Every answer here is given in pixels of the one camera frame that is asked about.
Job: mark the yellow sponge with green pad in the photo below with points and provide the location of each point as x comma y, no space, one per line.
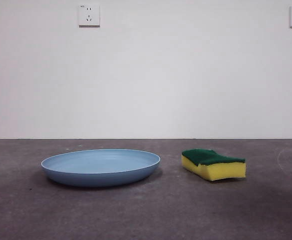
223,171

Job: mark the blue round plate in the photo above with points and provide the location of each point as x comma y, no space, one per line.
98,163

